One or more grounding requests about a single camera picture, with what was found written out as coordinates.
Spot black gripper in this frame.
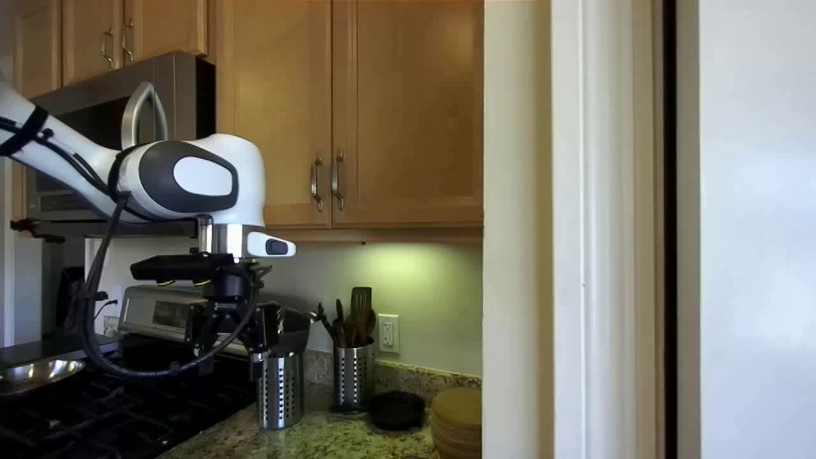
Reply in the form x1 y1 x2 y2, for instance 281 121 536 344
197 277 285 357

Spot silver handle of door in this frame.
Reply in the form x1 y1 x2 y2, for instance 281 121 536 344
307 151 328 214
328 151 350 214

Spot wooden cabinet door staying shut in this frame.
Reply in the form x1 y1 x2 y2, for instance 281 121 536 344
331 0 485 228

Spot small wooden cabinet door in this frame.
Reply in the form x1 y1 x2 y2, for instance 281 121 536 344
122 0 210 64
58 0 127 87

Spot perforated steel holder with whisk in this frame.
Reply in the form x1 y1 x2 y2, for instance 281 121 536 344
254 346 307 432

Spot dark slotted spatula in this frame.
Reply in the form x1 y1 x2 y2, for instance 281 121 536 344
350 285 374 344

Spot perforated steel holder dark utensils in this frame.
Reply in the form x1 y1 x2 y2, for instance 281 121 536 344
331 339 377 413

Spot black round bowl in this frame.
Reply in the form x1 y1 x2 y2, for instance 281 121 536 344
365 389 428 431

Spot steel pan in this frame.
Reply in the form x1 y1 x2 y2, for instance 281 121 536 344
0 353 86 399

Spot stainless steel microwave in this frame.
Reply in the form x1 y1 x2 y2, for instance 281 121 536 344
22 54 219 237

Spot white wall outlet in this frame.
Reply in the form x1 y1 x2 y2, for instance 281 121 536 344
374 311 402 357

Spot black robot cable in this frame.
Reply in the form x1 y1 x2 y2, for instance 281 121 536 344
0 118 263 380

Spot wooden wall cabinet frame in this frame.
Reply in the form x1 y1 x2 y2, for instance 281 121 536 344
212 223 485 249

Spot silver handle of shut door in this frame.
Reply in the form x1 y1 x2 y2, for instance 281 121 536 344
328 151 350 214

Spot silver microwave door handle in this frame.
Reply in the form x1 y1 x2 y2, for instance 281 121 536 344
118 79 173 151

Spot small silver cabinet handle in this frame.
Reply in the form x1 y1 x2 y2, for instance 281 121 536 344
99 23 118 70
120 21 138 64

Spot white door frame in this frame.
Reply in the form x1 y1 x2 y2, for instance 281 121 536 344
547 0 702 459

